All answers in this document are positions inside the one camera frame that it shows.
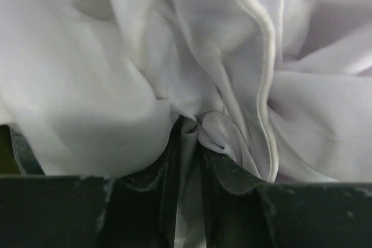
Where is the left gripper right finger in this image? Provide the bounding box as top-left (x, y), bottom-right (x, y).
top-left (198, 146), bottom-right (371, 248)

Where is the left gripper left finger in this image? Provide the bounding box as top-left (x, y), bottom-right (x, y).
top-left (1, 118), bottom-right (183, 247)

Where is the white shirt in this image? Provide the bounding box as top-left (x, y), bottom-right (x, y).
top-left (1, 0), bottom-right (371, 247)

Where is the green plastic basket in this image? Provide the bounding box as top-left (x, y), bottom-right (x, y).
top-left (0, 125), bottom-right (20, 175)

